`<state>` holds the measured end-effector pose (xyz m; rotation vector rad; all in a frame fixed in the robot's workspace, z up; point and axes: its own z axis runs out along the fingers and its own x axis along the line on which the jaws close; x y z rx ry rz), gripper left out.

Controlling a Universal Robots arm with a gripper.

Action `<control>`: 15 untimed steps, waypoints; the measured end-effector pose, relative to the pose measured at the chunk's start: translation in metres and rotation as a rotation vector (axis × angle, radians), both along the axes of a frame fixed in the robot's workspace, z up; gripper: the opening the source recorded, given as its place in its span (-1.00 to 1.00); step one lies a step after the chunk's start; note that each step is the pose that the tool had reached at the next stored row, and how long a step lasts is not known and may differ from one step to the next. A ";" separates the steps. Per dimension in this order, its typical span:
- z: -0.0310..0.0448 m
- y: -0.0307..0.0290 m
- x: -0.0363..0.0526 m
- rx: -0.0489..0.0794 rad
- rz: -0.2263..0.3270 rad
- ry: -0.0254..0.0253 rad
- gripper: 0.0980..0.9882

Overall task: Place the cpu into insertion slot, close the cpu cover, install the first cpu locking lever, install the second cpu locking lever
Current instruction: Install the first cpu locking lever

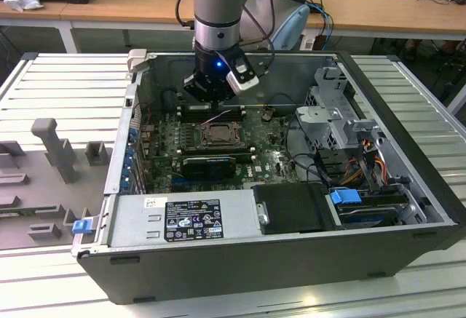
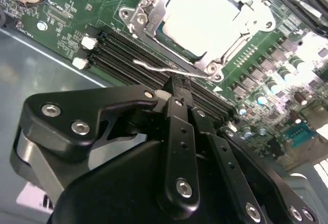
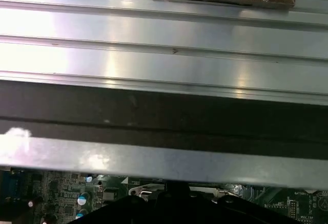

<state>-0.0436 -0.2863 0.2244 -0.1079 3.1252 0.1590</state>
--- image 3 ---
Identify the black open PC case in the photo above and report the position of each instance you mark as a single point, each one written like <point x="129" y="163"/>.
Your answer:
<point x="164" y="131"/>

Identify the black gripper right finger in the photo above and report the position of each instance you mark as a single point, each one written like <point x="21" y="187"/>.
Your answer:
<point x="230" y="211"/>

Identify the green motherboard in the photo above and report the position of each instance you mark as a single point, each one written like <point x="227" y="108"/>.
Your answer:
<point x="51" y="195"/>

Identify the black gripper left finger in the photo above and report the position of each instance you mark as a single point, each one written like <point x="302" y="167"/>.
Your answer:
<point x="133" y="211"/>

